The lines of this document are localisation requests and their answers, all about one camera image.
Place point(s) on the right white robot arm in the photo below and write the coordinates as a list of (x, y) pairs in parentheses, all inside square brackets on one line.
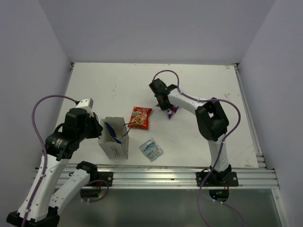
[(211, 120)]

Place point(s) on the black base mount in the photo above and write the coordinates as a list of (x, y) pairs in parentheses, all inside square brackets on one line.
[(105, 176), (232, 178)]

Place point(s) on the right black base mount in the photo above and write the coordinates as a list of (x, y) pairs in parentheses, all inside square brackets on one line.
[(232, 178)]

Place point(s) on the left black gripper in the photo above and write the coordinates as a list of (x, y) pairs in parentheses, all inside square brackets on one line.
[(98, 128)]

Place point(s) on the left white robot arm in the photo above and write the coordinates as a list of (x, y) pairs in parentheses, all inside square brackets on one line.
[(43, 205)]

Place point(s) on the purple candy packet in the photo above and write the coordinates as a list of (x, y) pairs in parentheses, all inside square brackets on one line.
[(172, 111)]

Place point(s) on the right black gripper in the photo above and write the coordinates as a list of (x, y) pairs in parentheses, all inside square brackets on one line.
[(163, 107)]

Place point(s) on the red snack packet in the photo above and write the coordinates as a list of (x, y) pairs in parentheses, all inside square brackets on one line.
[(140, 118)]

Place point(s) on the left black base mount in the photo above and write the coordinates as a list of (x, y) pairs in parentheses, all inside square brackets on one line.
[(105, 176)]

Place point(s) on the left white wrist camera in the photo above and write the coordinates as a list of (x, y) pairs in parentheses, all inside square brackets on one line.
[(86, 103)]

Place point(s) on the silver small snack packet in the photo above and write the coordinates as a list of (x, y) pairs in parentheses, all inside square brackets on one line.
[(151, 149)]

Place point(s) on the white paper coffee bag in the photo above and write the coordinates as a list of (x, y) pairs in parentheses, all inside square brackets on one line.
[(113, 150)]

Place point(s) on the blue snack packet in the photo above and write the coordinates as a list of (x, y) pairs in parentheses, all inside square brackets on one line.
[(112, 134)]

